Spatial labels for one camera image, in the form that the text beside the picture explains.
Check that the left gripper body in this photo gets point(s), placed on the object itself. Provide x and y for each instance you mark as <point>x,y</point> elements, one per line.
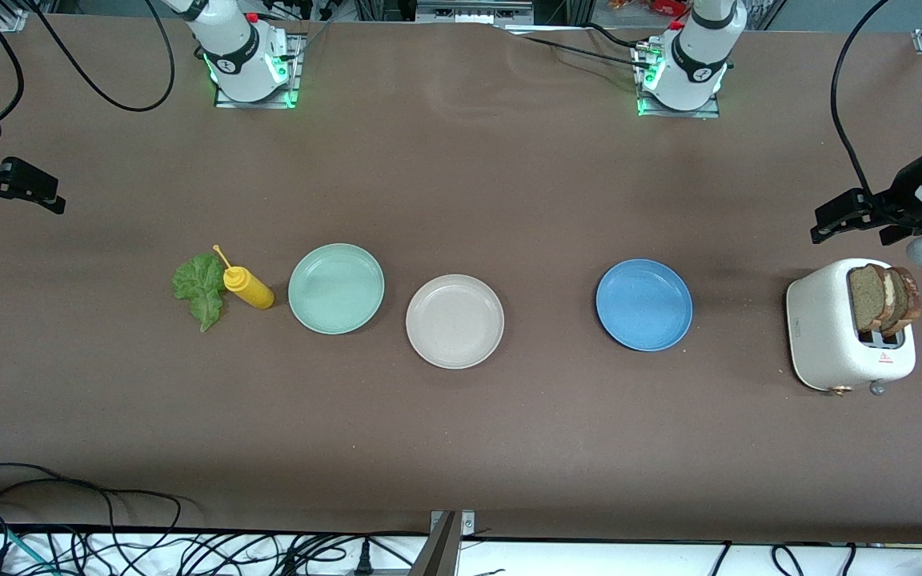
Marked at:
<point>904,190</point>

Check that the brown bread slice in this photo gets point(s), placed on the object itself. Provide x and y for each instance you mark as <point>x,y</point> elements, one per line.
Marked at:
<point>909,300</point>
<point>865,296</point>

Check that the green lettuce leaf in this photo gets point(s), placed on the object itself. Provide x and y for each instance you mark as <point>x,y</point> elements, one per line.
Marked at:
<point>201,288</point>

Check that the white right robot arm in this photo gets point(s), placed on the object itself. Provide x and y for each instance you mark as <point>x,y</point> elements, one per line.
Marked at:
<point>237,48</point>

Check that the blue plate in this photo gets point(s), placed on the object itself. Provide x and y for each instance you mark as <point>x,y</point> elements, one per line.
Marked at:
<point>643,306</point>

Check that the mint green plate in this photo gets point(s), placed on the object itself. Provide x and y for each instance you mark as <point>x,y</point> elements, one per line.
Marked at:
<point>336,288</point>

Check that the beige plate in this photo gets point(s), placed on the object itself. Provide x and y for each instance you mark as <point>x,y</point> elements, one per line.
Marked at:
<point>454,322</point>

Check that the white two-slot toaster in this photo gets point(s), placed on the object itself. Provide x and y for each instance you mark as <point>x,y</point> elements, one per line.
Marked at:
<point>821,328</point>

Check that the yellow mustard squeeze bottle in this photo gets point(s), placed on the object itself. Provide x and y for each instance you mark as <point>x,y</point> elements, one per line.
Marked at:
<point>249,288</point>

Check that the red snack packet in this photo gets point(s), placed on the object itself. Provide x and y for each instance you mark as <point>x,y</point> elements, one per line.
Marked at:
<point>661,6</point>

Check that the black power plug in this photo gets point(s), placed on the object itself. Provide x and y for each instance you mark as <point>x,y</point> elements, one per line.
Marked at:
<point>363,560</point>

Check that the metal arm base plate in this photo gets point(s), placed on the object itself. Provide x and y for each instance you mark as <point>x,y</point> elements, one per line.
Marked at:
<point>709,113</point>
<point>294,76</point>

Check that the aluminium cross rail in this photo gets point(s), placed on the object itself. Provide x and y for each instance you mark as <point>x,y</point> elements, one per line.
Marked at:
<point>469,12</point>

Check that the aluminium profile post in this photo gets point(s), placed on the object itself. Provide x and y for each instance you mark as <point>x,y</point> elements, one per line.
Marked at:
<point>441,552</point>

